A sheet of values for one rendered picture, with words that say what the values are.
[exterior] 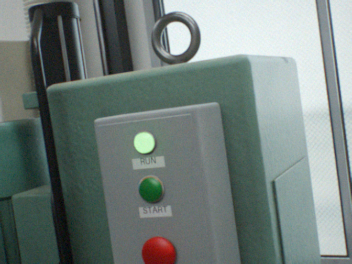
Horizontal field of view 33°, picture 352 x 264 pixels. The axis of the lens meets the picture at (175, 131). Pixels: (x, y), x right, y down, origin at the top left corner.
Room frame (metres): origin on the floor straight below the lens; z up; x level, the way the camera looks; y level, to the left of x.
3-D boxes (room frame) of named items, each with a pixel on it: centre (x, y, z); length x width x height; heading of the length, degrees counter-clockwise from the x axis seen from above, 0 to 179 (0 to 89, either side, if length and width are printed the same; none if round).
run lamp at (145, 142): (0.50, 0.03, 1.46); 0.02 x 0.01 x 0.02; 67
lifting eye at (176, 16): (0.67, -0.01, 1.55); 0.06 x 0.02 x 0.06; 67
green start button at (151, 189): (0.50, 0.03, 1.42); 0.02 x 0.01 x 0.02; 67
